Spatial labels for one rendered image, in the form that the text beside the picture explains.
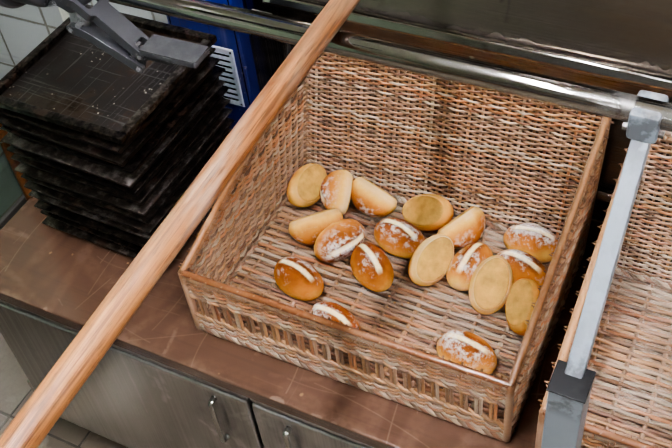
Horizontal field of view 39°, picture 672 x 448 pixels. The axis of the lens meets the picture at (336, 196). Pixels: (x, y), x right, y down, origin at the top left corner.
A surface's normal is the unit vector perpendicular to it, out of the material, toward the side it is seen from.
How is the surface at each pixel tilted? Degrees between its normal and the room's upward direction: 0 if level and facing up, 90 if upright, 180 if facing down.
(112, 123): 0
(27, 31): 90
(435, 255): 42
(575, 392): 0
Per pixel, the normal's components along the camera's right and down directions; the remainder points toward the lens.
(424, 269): 0.34, -0.17
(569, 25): -0.44, 0.40
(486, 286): -0.06, -0.22
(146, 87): -0.09, -0.69
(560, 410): -0.44, 0.68
